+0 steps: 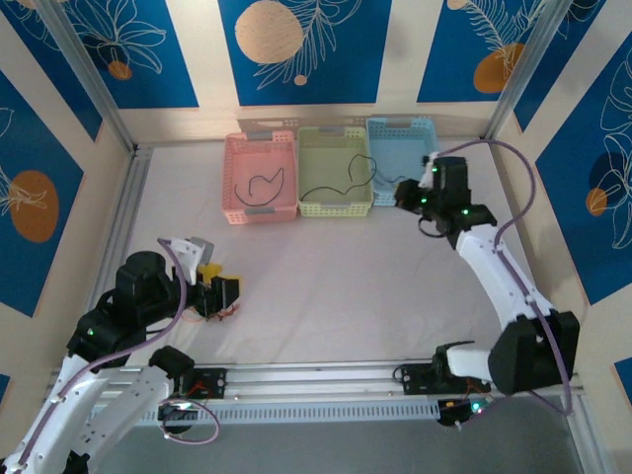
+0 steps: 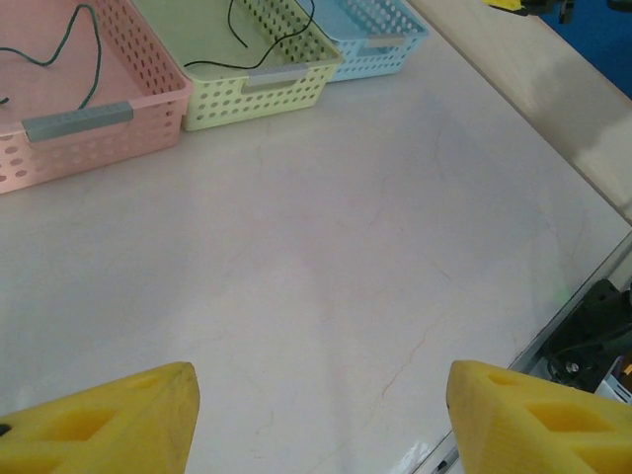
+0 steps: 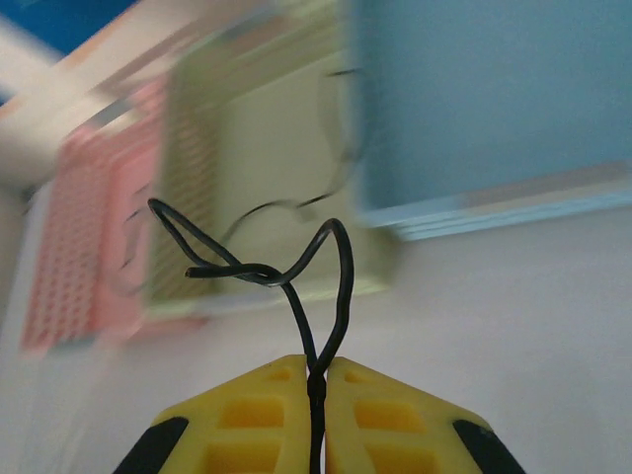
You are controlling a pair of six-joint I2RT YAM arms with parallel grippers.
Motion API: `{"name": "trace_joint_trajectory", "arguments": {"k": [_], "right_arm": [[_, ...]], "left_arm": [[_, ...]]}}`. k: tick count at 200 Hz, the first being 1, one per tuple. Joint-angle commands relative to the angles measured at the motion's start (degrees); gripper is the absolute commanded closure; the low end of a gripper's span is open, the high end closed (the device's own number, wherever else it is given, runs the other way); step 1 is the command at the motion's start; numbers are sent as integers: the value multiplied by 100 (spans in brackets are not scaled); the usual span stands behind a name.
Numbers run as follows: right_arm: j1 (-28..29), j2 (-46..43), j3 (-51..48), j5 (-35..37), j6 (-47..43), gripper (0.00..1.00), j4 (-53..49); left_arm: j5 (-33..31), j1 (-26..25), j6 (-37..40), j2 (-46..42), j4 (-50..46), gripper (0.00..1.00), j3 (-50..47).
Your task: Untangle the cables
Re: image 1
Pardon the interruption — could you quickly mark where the black cable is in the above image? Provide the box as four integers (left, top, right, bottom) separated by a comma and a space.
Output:
234, 167, 286, 206
300, 153, 379, 199

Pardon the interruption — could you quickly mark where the blue plastic basket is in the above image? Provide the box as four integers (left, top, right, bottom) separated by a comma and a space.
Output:
365, 117, 441, 207

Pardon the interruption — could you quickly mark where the green plastic basket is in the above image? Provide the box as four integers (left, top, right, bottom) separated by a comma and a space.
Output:
295, 125, 374, 219

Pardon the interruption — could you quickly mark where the pink plastic basket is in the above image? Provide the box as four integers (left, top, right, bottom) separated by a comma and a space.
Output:
222, 130, 300, 227

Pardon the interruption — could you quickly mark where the black controller board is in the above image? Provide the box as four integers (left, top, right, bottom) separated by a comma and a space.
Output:
157, 398, 201, 435
436, 394, 495, 430

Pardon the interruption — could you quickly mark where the purple sleeved arm cable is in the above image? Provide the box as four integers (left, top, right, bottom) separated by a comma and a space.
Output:
434, 139, 577, 431
0, 238, 221, 474

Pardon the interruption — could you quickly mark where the aluminium side rail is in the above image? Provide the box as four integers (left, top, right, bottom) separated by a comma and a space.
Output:
91, 145, 154, 307

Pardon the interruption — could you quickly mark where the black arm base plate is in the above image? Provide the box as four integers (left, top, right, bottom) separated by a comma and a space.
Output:
394, 363, 493, 396
170, 367, 228, 400

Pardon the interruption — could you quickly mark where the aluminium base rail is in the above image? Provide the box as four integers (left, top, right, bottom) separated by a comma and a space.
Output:
46, 357, 589, 414

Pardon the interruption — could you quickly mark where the grey slotted cable duct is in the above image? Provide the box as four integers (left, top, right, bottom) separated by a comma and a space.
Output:
111, 400, 440, 427

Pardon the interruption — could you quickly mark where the blue floral wall panel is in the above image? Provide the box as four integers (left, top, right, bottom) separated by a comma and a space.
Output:
216, 0, 394, 108
416, 0, 542, 105
513, 0, 607, 133
61, 0, 200, 111
535, 29, 632, 306
0, 0, 104, 143
0, 68, 86, 318

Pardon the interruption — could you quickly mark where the aluminium corner post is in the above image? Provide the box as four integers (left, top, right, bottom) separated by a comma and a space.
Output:
483, 0, 577, 142
37, 0, 140, 155

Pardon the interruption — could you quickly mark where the aluminium frame leg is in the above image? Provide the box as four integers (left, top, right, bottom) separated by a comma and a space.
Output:
562, 389, 601, 474

